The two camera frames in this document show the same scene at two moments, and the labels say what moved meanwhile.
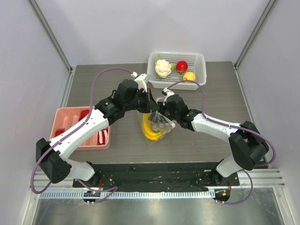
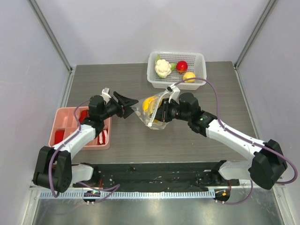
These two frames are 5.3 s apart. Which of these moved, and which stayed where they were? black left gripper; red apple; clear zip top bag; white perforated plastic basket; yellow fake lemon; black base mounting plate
Moved: black left gripper; clear zip top bag
Stayed: black base mounting plate; red apple; yellow fake lemon; white perforated plastic basket
